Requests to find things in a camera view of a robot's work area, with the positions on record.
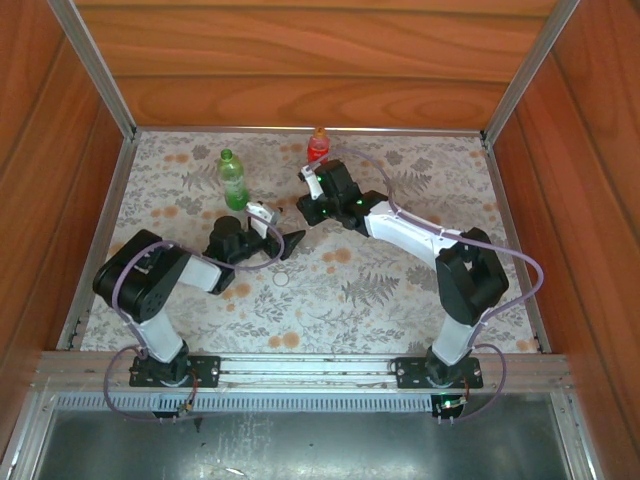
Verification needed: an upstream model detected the aluminium table edge rail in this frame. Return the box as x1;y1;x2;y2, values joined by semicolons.
134;125;484;137
482;135;551;354

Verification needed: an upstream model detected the floral table mat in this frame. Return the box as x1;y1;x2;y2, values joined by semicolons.
79;130;544;354

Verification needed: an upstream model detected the grey metal sheet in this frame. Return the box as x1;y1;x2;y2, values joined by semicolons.
34;409;576;480

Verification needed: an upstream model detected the small connector board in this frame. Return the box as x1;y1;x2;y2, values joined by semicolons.
172;398;201;420
430;394;470;425

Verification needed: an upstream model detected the aluminium frame post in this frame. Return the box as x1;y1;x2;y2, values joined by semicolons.
482;0;584;146
47;0;139;141

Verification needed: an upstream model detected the green plastic bottle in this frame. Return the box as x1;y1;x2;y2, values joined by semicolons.
218;148;251;211

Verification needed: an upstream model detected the aluminium mounting rail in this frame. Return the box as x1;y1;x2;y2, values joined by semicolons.
32;351;571;394

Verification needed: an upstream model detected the white slotted cable duct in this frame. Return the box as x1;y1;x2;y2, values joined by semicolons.
54;392;554;414

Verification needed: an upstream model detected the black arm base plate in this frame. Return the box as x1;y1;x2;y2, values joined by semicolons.
394;355;485;390
128;354;221;389

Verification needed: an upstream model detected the red drink bottle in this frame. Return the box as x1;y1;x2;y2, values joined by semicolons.
305;127;332;166

